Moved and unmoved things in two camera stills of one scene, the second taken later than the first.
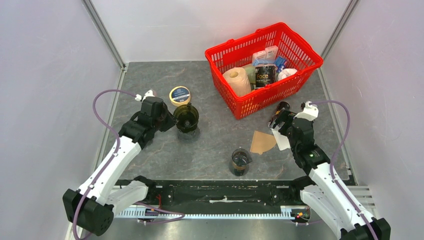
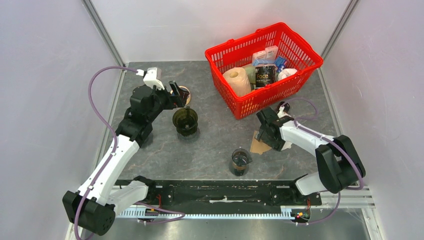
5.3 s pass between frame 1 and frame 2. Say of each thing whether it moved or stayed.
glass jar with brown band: stayed
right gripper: moved
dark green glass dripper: stayed
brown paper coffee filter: stayed
